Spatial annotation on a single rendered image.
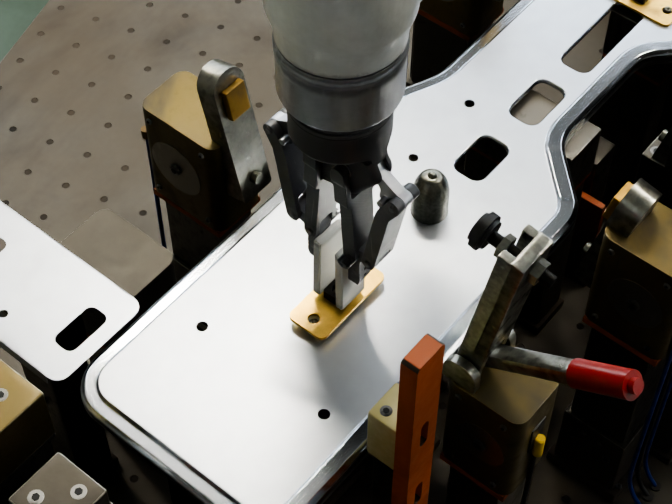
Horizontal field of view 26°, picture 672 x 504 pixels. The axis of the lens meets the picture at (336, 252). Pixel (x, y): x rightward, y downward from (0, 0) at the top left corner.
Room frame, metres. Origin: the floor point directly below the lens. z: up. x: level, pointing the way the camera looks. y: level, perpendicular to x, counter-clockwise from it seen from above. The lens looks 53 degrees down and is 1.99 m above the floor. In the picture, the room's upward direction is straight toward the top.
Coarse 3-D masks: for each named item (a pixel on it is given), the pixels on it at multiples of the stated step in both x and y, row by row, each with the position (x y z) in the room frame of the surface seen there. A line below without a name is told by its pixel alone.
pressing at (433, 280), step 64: (576, 0) 1.04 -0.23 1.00; (512, 64) 0.96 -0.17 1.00; (640, 64) 0.96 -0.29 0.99; (448, 128) 0.88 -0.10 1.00; (512, 128) 0.88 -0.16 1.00; (576, 128) 0.88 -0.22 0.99; (512, 192) 0.80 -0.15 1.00; (256, 256) 0.73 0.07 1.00; (448, 256) 0.73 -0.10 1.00; (192, 320) 0.67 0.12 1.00; (256, 320) 0.67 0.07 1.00; (384, 320) 0.67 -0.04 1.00; (448, 320) 0.67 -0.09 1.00; (128, 384) 0.61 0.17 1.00; (192, 384) 0.61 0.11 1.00; (256, 384) 0.61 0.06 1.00; (320, 384) 0.61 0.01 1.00; (384, 384) 0.61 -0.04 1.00; (192, 448) 0.55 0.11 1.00; (256, 448) 0.55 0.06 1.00; (320, 448) 0.55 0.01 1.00
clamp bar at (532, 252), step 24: (480, 240) 0.59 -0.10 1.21; (504, 240) 0.59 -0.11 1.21; (528, 240) 0.59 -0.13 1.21; (504, 264) 0.57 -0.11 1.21; (528, 264) 0.57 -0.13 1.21; (504, 288) 0.57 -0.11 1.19; (528, 288) 0.59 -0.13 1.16; (480, 312) 0.58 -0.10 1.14; (504, 312) 0.57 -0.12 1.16; (480, 336) 0.58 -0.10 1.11; (504, 336) 0.59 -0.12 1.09; (480, 360) 0.57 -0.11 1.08
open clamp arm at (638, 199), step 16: (624, 192) 0.72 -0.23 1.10; (640, 192) 0.71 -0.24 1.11; (656, 192) 0.72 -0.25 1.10; (608, 208) 0.72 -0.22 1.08; (624, 208) 0.71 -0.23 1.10; (640, 208) 0.70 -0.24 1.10; (608, 224) 0.71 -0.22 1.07; (624, 224) 0.70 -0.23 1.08; (592, 256) 0.72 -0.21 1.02; (576, 272) 0.72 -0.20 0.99; (592, 272) 0.71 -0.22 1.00
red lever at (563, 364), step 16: (496, 352) 0.58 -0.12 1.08; (512, 352) 0.58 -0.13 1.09; (528, 352) 0.57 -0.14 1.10; (496, 368) 0.58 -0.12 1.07; (512, 368) 0.57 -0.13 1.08; (528, 368) 0.56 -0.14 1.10; (544, 368) 0.55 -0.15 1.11; (560, 368) 0.55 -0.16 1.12; (576, 368) 0.54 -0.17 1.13; (592, 368) 0.54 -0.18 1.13; (608, 368) 0.53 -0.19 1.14; (624, 368) 0.53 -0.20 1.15; (576, 384) 0.53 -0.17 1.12; (592, 384) 0.53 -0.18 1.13; (608, 384) 0.52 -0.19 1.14; (624, 384) 0.52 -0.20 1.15; (640, 384) 0.52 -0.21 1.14
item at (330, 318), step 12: (372, 276) 0.70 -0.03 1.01; (372, 288) 0.69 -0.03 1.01; (312, 300) 0.68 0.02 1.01; (324, 300) 0.68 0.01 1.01; (360, 300) 0.68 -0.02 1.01; (300, 312) 0.67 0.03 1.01; (312, 312) 0.67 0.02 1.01; (324, 312) 0.67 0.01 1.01; (336, 312) 0.67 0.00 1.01; (348, 312) 0.67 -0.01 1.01; (300, 324) 0.66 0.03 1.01; (312, 324) 0.66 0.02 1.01; (324, 324) 0.66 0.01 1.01; (336, 324) 0.66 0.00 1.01; (324, 336) 0.64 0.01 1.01
